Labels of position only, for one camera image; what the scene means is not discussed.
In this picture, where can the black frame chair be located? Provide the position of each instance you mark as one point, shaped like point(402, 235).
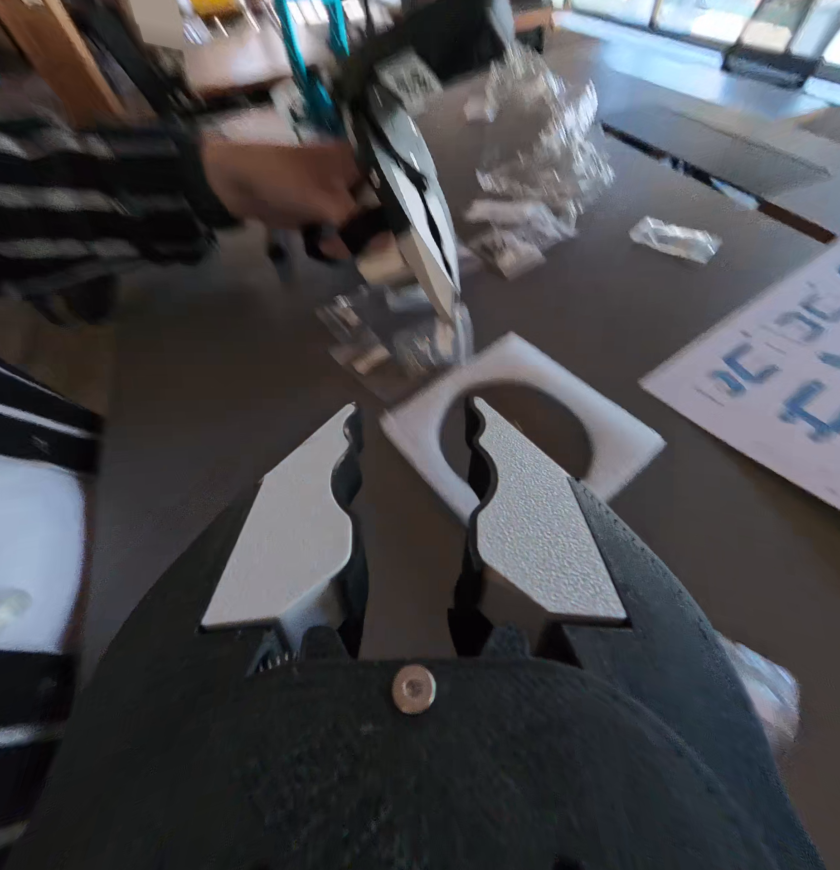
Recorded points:
point(773, 64)

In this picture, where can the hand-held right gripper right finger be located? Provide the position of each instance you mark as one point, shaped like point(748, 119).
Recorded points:
point(542, 537)

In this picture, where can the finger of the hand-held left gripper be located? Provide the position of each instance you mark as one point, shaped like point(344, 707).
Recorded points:
point(420, 156)
point(420, 258)

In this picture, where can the flat clear labelled bag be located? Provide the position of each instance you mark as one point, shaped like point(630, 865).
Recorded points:
point(352, 340)

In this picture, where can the long clear parts bag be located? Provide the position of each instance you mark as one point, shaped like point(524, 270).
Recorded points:
point(522, 214)

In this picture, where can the clear bag of nuts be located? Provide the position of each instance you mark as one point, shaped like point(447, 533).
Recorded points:
point(423, 353)

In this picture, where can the person's left hand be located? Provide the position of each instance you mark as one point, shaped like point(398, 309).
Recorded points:
point(277, 183)

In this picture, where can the blue toy robot arm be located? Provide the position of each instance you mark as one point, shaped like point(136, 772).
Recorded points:
point(311, 81)

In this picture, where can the dark desk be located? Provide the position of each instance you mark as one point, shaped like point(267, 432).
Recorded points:
point(664, 544)

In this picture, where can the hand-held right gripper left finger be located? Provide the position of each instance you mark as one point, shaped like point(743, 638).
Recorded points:
point(290, 537)

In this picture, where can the puffy clear screw bag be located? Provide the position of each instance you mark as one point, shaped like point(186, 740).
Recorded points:
point(462, 333)

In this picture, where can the crumpled clear plastic wrap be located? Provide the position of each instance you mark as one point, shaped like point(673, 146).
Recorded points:
point(542, 115)

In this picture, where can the open instruction booklet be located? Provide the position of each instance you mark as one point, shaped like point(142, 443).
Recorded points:
point(766, 380)

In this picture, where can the small labelled clear bag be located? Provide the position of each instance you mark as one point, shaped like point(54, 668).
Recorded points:
point(409, 298)

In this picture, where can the white foam frame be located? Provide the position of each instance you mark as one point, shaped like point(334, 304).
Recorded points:
point(630, 442)

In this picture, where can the clear bag of many screws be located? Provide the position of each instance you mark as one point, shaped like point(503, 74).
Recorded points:
point(522, 255)

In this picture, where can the lone clear parts bag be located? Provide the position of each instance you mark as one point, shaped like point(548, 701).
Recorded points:
point(675, 239)

